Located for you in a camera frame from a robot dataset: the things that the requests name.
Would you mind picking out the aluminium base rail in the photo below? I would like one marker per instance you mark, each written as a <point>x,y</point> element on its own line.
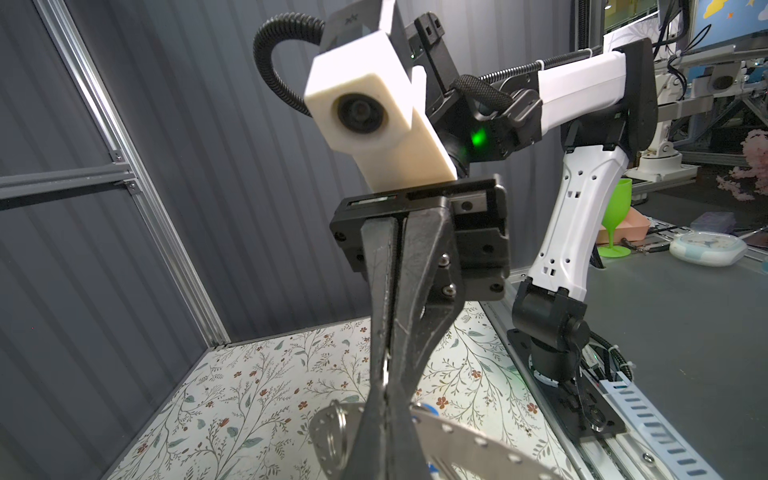
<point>607,426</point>

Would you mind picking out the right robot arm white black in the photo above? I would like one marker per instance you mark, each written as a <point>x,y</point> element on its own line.
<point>607,105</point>

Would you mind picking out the aluminium frame corner post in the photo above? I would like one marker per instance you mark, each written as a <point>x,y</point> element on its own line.
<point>74,53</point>

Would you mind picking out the horizontal aluminium frame bar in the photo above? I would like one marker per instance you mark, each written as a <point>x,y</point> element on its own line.
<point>23,185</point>

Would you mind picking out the green plastic goblet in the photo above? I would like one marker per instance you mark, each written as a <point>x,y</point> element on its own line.
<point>615,213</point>

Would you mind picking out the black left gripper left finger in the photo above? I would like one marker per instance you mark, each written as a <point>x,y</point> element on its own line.
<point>368,456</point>

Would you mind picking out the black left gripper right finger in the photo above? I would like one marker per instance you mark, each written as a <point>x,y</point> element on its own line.
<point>404,456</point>

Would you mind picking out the perforated metal ring plate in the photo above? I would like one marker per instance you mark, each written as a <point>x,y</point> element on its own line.
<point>449,448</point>

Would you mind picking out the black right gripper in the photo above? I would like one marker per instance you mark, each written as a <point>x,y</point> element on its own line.
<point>429,288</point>

